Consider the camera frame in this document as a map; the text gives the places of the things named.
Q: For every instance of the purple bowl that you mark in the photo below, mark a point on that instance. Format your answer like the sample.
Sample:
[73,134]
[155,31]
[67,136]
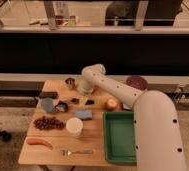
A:
[137,82]

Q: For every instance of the dark cabinet in background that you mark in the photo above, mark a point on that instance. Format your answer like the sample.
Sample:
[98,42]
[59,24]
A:
[149,12]

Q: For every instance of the blue cup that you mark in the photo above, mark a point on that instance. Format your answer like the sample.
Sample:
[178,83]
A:
[47,105]

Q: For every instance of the small metal cup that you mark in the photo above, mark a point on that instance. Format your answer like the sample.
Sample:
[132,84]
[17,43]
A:
[70,83]

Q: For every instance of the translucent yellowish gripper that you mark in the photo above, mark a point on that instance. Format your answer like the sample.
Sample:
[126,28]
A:
[83,99]

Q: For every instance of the silver fork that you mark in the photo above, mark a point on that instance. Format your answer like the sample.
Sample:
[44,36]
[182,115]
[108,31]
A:
[71,152]

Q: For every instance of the green plastic tray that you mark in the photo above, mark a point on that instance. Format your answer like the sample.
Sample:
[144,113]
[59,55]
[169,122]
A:
[119,138]

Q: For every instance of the black chair base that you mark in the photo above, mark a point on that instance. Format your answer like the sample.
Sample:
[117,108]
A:
[5,136]

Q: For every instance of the blue sponge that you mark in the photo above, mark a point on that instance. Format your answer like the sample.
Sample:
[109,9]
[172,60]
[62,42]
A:
[84,114]

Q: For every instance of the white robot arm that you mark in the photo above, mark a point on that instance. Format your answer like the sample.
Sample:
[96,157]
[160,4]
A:
[158,139]

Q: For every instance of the yellow red apple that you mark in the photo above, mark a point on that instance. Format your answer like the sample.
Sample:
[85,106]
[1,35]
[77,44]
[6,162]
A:
[111,104]

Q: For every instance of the wooden table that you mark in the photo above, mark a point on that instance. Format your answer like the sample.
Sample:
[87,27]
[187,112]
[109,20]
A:
[91,138]

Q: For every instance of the white paper cup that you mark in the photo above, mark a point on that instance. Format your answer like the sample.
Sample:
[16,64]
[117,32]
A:
[74,126]

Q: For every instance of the bunch of red grapes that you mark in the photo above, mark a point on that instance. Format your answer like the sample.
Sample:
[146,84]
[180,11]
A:
[48,123]

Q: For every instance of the black rectangular block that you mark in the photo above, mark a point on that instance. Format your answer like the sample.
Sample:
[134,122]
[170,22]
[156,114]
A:
[52,95]

